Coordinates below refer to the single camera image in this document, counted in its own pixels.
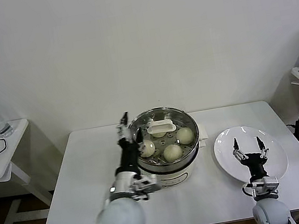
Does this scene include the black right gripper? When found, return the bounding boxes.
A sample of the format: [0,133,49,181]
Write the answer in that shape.
[230,132,275,184]

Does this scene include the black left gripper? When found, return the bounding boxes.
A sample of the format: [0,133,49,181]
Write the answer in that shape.
[105,108,152,179]

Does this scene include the white steamed baozi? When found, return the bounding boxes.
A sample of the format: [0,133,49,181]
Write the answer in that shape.
[161,142,185,164]
[137,139,157,159]
[175,126,197,146]
[151,128,169,140]

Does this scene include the round glass lid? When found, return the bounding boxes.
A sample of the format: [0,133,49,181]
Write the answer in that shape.
[125,101,204,175]

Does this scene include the perforated steel steamer basket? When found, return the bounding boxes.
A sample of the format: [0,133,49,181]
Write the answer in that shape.
[122,101,206,179]

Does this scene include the white round plate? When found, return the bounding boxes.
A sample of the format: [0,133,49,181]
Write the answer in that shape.
[211,119,292,190]

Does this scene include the white electric cooker pot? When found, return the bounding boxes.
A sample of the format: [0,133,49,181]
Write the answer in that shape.
[117,121,216,194]

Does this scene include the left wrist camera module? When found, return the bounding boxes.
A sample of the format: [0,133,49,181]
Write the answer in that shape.
[130,172,164,203]

